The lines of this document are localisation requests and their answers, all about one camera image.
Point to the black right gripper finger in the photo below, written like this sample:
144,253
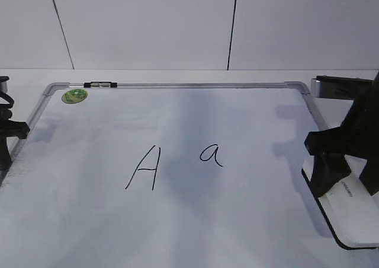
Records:
328,169
369,175

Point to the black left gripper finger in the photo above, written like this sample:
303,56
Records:
5,158

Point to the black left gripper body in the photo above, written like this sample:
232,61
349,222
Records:
11,128

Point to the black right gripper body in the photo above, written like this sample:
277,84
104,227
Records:
358,133

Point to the white rectangular board eraser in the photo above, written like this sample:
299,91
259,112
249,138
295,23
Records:
350,212

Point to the green round magnet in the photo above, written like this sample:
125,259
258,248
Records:
74,96

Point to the white aluminium-framed whiteboard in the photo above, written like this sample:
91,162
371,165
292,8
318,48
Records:
166,178

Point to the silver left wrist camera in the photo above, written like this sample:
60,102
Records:
3,84

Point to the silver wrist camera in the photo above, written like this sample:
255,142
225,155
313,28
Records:
3,84
340,88

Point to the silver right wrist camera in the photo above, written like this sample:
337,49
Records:
340,88

